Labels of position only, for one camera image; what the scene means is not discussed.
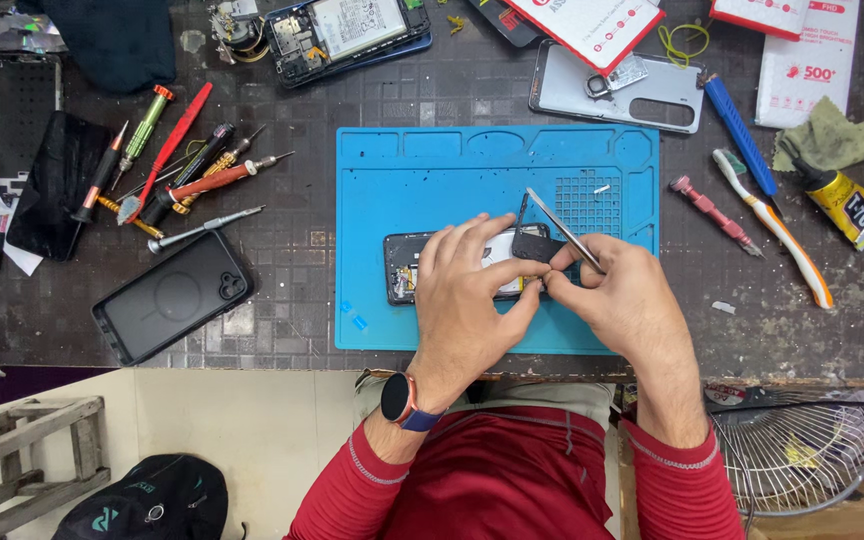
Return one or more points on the grey phone back cover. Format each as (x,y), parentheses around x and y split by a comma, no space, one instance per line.
(619,105)

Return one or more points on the person's right hand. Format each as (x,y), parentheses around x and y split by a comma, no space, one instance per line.
(634,307)

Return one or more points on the brown cardboard box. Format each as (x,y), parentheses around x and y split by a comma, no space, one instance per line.
(852,521)

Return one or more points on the white box with red edge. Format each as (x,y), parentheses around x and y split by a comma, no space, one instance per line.
(589,26)

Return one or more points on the black smartphone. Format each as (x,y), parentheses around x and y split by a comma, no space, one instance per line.
(400,262)

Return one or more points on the black phone frame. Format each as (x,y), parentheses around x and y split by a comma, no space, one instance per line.
(25,105)

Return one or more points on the black and orange screwdriver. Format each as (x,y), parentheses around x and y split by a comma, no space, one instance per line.
(100,176)

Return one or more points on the black backpack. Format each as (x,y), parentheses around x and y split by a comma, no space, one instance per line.
(147,502)

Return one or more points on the black plastic phone cover piece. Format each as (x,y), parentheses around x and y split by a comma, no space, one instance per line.
(535,246)

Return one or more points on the black phone case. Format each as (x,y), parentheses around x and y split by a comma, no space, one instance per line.
(173,296)

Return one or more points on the white and orange toothbrush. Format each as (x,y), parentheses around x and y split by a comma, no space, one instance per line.
(777,229)

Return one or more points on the small blue plastic bits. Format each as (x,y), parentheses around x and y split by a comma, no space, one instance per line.
(358,322)

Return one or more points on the yellow glue tube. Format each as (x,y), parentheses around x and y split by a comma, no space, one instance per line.
(844,202)

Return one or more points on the white packet with red print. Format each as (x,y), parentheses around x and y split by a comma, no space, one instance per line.
(807,71)

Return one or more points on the white paper scrap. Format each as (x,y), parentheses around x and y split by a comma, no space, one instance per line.
(723,307)

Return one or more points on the dark blue cloth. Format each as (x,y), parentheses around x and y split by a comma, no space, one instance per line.
(113,41)

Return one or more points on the black card packet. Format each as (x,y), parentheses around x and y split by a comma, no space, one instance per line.
(499,19)

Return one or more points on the small white part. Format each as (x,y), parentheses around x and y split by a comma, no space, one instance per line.
(601,189)

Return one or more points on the yellow-green rubber band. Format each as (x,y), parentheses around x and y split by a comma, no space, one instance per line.
(673,54)

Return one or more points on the person's left hand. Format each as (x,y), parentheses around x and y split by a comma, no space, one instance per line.
(451,307)

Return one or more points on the pink metal screwdriver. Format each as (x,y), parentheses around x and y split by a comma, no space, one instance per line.
(709,211)

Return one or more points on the blue silicone repair mat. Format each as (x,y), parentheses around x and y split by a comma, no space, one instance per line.
(402,187)

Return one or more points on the small white and red box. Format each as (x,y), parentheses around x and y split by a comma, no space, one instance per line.
(758,15)

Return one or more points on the small yellow scrap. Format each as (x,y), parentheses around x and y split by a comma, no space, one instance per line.
(456,24)

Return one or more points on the silver metal screwdriver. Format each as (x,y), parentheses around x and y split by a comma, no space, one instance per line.
(207,224)

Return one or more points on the opened phone with white battery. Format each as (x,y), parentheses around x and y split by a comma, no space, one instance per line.
(349,34)

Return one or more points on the black phone display panel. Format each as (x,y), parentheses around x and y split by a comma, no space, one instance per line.
(53,187)

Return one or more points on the green cleaning cloth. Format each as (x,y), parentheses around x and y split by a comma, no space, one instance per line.
(833,135)

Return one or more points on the silver tweezers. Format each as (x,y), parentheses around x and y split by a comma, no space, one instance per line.
(556,219)

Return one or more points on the person's red shirt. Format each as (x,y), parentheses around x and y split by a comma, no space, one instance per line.
(503,480)

